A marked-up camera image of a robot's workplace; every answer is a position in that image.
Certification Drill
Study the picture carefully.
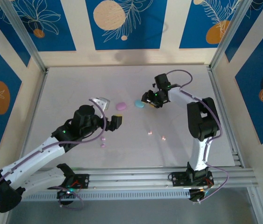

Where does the blue poster beige circle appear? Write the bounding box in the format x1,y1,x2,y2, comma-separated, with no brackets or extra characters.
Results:
85,0,168,50

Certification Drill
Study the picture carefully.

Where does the black electronics box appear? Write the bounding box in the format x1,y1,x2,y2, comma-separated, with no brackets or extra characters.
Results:
188,188,208,203
56,189,76,206

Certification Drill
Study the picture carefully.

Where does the blue poster orange circle feather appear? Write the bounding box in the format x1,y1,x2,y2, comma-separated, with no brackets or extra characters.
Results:
179,0,242,49

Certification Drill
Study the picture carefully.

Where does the blue poster dark circle flower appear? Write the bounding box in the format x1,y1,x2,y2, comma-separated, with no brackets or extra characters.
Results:
235,21,263,145

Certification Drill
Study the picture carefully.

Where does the blue poster white flower outline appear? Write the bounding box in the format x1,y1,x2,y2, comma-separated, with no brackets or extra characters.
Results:
14,0,76,52

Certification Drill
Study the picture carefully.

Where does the blue poster large orange oval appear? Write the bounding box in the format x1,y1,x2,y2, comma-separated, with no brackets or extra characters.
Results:
0,32,23,150

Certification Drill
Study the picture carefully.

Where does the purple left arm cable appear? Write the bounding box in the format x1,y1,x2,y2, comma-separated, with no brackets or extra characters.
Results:
0,98,106,213

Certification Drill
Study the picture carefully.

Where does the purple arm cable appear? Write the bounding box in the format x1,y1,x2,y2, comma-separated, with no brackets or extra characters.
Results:
165,69,229,203
0,98,106,213

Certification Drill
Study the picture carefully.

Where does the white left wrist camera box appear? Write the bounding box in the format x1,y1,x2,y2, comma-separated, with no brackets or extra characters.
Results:
91,97,111,111

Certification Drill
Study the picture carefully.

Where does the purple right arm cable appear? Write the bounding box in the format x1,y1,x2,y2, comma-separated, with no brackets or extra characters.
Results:
165,69,229,203

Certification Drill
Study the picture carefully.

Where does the aluminium side rail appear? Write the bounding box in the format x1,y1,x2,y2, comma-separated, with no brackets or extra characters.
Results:
207,66,246,168
17,70,48,164

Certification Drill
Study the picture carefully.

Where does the wide aluminium base rail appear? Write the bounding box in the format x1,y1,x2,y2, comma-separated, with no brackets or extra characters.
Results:
72,166,259,190

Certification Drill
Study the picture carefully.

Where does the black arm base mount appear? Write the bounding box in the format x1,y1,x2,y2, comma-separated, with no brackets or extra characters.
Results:
168,171,215,188
62,173,90,190

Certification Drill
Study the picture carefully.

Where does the grey slotted cable duct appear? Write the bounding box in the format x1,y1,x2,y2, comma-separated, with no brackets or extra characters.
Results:
23,188,191,202

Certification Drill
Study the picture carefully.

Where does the aluminium frame post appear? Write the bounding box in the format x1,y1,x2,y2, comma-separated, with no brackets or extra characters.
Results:
209,0,263,70
245,186,263,224
0,0,48,73

